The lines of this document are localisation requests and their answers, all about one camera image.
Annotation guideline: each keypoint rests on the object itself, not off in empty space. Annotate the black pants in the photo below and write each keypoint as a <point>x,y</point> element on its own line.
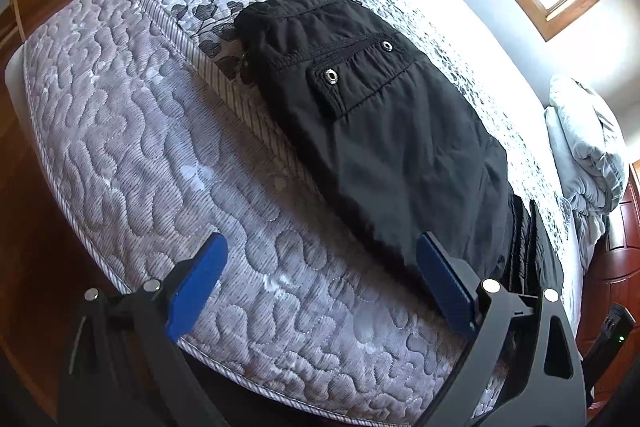
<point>390,132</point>

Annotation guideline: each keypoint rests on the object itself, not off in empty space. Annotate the dark grey zip garment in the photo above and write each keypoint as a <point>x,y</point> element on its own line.
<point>540,252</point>

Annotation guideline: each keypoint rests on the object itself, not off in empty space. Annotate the grey quilted mattress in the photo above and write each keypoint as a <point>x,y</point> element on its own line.
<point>150,147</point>

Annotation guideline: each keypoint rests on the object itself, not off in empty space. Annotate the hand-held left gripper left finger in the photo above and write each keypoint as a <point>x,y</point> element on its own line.
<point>200,287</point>

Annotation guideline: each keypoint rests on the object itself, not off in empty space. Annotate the light grey duvet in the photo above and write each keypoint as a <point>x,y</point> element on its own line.
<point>585,142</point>

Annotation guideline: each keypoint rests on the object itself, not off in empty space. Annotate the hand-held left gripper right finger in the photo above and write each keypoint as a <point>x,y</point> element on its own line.
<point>445,282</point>

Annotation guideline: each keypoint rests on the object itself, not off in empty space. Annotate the brown wooden headboard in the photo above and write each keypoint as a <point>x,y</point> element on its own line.
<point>620,257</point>

